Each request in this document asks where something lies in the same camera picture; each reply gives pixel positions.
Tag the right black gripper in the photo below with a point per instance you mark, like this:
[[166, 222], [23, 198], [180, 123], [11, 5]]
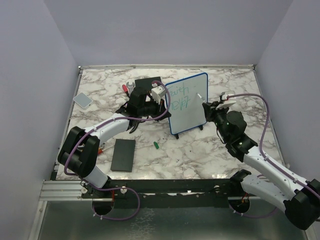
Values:
[[211, 110]]

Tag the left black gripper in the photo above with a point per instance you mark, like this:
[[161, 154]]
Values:
[[161, 109]]

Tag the blue framed whiteboard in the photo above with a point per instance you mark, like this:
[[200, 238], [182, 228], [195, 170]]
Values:
[[185, 106]]

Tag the green marker cap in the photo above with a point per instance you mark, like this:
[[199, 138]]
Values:
[[156, 145]]

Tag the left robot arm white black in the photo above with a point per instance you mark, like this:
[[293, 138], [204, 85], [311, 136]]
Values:
[[80, 149]]

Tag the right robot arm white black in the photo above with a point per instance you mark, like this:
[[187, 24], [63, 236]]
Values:
[[294, 195]]

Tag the silver wrench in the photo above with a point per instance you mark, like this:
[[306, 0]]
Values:
[[130, 85]]

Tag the black rectangular box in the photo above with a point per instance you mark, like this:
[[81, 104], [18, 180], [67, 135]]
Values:
[[123, 155]]

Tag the white square device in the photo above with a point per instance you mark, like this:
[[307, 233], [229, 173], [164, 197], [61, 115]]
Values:
[[82, 100]]

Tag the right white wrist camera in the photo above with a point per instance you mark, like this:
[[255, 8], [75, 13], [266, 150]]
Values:
[[224, 101]]

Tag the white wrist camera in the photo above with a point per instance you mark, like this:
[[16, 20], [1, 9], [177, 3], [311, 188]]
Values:
[[157, 92], [224, 101]]

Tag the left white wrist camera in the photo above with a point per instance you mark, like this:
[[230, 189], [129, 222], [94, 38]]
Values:
[[157, 92]]

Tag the black handled pliers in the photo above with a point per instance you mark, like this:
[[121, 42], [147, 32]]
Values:
[[135, 125]]

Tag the black network switch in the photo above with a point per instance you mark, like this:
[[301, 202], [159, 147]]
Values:
[[146, 83]]

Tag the red handled screwdriver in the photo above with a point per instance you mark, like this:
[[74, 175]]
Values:
[[126, 91]]

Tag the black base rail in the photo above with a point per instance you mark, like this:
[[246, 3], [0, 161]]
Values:
[[133, 194]]

